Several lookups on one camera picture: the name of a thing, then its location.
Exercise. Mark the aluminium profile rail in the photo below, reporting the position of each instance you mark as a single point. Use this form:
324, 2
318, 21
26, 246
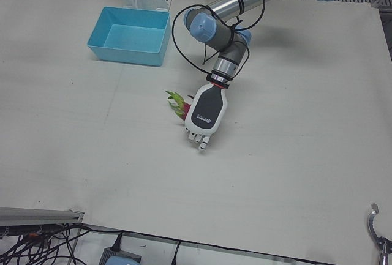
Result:
36, 214

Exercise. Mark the metal hook clamp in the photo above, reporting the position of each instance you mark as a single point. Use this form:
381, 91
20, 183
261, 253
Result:
372, 225

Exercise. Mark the robot hand white grey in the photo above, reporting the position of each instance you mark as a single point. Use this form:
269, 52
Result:
206, 109

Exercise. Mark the grey power adapter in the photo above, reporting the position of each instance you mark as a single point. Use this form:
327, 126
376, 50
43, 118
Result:
118, 252

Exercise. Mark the light blue robot joint cap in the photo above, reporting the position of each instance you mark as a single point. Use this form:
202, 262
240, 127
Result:
122, 261

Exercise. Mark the light blue plastic bin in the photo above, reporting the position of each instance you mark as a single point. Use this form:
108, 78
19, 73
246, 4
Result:
131, 37

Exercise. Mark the pink green dragon fruit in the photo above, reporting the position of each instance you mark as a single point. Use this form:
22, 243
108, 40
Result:
180, 106

